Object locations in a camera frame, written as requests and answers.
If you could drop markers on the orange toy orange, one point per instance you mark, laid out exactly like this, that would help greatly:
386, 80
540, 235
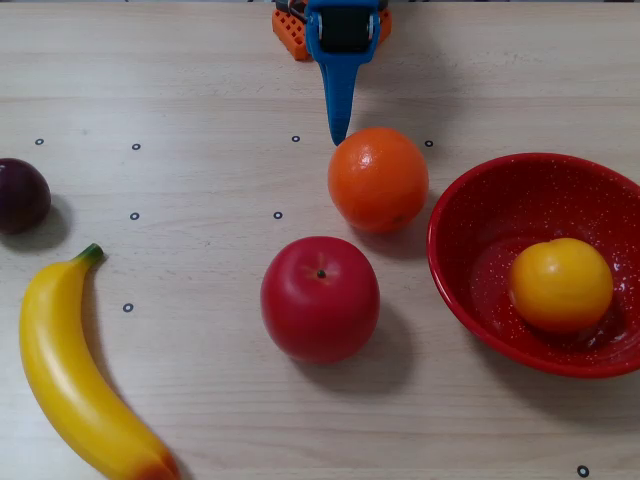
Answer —
377, 180

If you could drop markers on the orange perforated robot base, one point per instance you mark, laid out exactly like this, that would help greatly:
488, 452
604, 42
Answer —
290, 35

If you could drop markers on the red toy apple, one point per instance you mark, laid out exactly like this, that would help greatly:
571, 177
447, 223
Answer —
320, 305

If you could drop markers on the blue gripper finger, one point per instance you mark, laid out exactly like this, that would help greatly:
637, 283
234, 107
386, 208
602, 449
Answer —
341, 95

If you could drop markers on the blue gripper body with motor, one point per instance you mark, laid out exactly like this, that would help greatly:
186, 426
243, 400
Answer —
343, 30

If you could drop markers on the yellow toy banana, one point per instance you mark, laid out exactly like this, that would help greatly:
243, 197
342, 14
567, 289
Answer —
65, 360

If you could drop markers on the dark purple toy plum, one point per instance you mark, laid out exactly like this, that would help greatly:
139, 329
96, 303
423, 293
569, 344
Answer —
22, 197

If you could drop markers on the red speckled bowl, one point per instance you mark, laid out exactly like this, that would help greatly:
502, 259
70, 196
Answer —
475, 210

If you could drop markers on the yellow-orange toy peach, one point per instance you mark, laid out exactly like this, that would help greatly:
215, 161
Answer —
560, 285

